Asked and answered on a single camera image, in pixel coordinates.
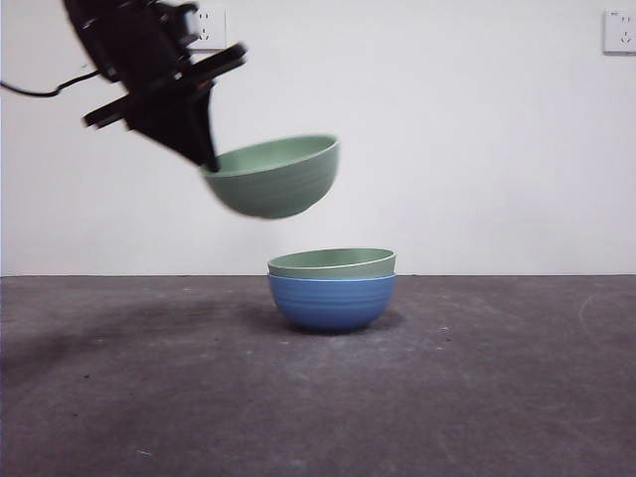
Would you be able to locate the white wall socket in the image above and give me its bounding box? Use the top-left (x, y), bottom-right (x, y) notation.
top-left (190, 5), bottom-right (228, 53)
top-left (602, 8), bottom-right (636, 57)

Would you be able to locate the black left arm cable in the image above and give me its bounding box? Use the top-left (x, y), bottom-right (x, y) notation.
top-left (0, 69), bottom-right (105, 99)

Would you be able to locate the blue ribbed bowl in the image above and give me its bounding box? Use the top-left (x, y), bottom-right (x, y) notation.
top-left (267, 271), bottom-right (399, 335)

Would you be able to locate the green ribbed bowl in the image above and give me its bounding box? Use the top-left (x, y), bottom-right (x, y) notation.
top-left (200, 133), bottom-right (343, 222)
top-left (266, 246), bottom-right (398, 281)

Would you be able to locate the pale grey left camera box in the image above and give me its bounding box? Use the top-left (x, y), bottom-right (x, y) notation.
top-left (183, 10), bottom-right (200, 46)

